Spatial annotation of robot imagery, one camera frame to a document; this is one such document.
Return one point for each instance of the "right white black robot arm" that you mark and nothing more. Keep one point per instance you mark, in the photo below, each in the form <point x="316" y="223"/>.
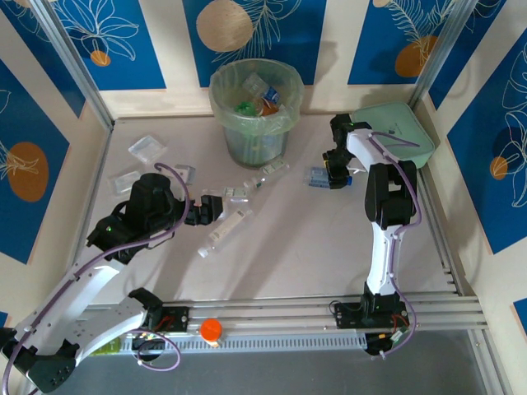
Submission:
<point x="387" y="255"/>

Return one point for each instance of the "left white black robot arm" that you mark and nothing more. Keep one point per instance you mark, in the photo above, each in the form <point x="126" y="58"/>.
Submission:
<point x="74" y="296"/>

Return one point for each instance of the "green tag strip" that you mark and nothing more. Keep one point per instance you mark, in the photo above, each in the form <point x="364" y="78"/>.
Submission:
<point x="109" y="349"/>

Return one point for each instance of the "clear bottle blue cap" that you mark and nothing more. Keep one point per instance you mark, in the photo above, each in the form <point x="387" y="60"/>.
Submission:
<point x="252" y="84"/>

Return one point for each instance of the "crushed green bottle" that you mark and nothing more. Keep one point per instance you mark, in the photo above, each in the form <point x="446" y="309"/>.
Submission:
<point x="245" y="108"/>

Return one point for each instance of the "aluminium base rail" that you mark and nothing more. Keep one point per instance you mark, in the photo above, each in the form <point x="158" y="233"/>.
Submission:
<point x="267" y="308"/>

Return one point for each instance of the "mint green zip case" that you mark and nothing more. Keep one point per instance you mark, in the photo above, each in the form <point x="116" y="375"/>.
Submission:
<point x="387" y="117"/>

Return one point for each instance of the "aluminium frame post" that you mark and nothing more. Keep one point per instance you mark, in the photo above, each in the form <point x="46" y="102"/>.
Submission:
<point x="439" y="53"/>
<point x="75" y="61"/>

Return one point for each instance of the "orange emergency stop button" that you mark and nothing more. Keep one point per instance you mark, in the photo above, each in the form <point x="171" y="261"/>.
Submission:
<point x="211" y="329"/>

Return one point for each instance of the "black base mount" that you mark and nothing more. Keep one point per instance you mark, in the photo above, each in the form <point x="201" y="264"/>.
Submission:
<point x="177" y="319"/>
<point x="346" y="317"/>

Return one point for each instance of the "small bottle green white label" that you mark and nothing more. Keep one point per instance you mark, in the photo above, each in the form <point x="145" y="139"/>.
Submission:
<point x="275" y="168"/>

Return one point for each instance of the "clear bottle green white label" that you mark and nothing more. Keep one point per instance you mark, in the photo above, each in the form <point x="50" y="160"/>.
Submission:
<point x="232" y="192"/>

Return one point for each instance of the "small clear bottle green cap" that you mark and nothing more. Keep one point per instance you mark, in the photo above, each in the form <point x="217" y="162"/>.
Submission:
<point x="258" y="183"/>

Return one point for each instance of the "light blue label bottle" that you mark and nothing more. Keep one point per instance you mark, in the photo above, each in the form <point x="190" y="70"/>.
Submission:
<point x="315" y="177"/>

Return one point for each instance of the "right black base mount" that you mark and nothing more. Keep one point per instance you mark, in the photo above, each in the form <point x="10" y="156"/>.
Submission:
<point x="346" y="317"/>

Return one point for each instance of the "bin with green liner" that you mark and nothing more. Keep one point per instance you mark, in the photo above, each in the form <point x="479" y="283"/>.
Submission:
<point x="255" y="144"/>

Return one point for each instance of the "clear plastic clamshell box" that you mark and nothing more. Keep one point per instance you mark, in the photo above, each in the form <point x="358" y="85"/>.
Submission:
<point x="119" y="183"/>
<point x="147" y="149"/>

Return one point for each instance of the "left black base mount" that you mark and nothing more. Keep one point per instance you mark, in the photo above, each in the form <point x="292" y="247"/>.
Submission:
<point x="177" y="319"/>

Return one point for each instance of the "red yellow label bottle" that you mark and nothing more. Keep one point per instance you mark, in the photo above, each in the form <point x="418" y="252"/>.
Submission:
<point x="268" y="110"/>

